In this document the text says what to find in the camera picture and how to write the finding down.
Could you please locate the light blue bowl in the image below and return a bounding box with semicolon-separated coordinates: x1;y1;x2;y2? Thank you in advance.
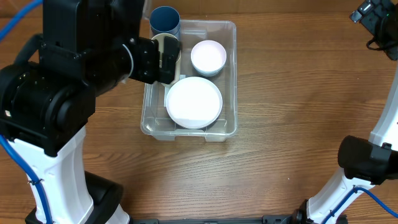
197;69;223;75

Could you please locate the dark blue cup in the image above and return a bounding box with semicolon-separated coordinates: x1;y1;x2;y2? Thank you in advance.
151;28;180;40
149;6;180;32

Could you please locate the right blue cable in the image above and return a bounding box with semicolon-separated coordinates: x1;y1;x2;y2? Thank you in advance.
321;185;398;224

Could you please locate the beige cup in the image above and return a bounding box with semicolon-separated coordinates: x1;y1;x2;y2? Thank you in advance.
162;59;181;88
151;33;182;67

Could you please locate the clear plastic storage bin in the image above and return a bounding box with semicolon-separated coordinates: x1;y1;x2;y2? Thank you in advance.
141;20;238;142

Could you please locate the white round plate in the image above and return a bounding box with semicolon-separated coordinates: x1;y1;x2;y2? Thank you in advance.
165;77;223;129

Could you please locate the pink bowl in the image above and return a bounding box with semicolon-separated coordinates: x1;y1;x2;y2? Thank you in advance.
190;40;227;72

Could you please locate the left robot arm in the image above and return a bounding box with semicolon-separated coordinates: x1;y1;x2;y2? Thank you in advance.
1;0;180;223

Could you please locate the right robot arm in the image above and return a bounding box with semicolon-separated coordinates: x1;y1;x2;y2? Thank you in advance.
283;0;397;224

